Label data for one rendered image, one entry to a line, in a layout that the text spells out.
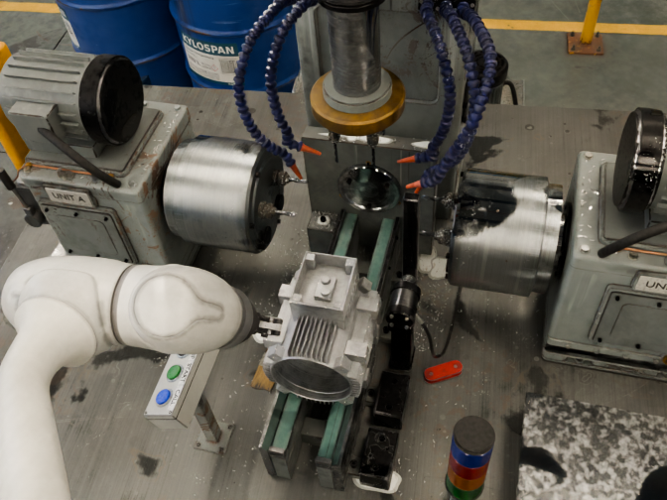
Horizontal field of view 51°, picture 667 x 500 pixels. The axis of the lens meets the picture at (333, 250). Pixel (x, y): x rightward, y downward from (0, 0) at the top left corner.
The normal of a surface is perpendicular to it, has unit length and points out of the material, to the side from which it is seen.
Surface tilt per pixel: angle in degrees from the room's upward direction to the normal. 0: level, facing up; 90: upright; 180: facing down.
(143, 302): 28
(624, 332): 90
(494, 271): 81
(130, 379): 0
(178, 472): 0
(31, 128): 90
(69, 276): 10
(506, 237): 47
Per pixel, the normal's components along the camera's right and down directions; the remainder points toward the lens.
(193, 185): -0.20, -0.07
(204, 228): -0.25, 0.65
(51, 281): -0.11, -0.76
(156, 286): -0.16, -0.37
